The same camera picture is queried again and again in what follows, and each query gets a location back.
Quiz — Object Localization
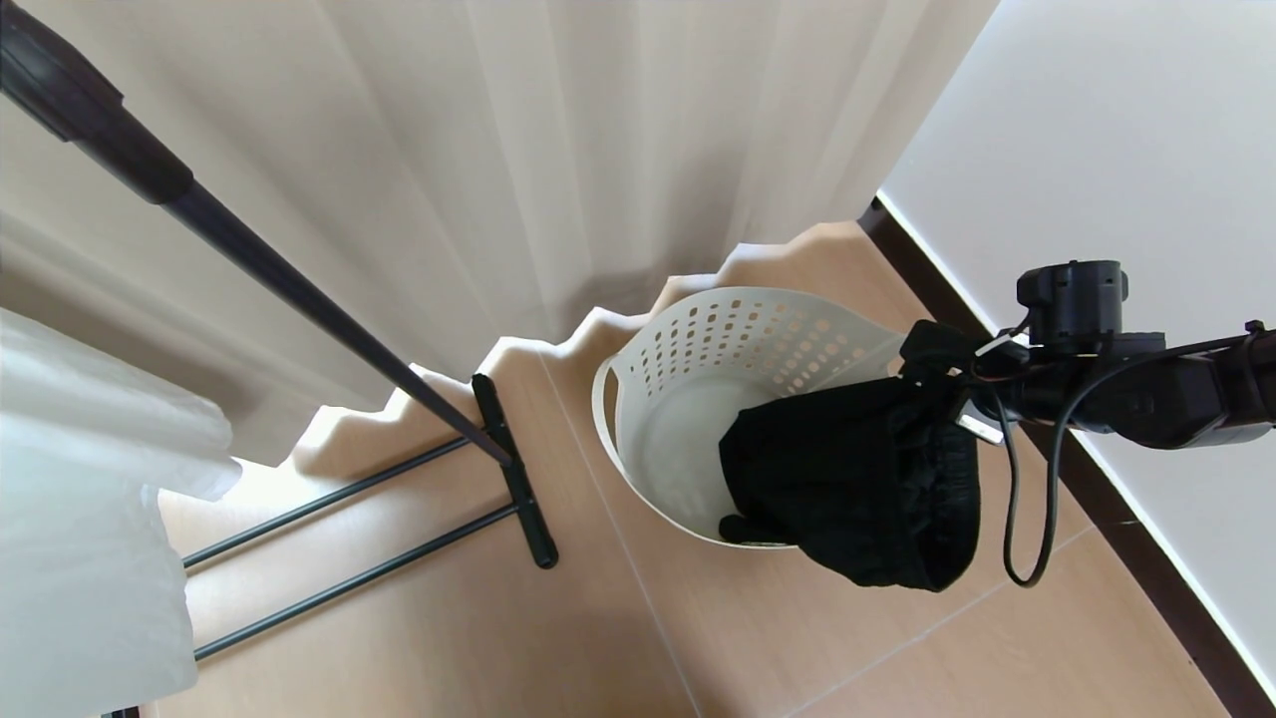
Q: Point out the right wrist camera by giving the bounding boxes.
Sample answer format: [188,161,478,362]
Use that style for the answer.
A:
[900,319,998,385]

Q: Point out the beige curtain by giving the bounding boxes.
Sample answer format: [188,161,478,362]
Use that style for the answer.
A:
[0,0,998,468]

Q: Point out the white laundry basket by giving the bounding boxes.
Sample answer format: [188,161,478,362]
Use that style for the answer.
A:
[591,287,908,551]

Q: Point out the black cable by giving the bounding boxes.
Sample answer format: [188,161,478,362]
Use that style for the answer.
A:
[992,334,1267,589]

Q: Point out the white printed t-shirt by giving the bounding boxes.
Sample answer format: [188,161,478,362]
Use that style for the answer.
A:
[0,307,243,718]

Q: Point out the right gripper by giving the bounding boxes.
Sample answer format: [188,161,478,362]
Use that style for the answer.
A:
[957,354,1242,450]

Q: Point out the black clothes rack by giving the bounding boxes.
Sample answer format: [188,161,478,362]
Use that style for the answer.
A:
[0,0,559,718]

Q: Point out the black garment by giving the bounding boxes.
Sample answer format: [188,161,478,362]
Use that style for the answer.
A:
[718,377,983,592]

